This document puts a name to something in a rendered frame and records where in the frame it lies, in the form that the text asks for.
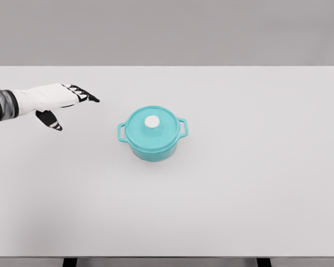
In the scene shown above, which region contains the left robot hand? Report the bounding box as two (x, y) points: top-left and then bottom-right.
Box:
(32, 83), (101, 132)

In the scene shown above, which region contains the teal pot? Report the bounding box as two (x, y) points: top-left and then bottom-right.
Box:
(117, 117), (189, 162)

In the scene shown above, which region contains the teal pot lid white knob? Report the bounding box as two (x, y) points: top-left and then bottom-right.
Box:
(125, 105), (180, 154)

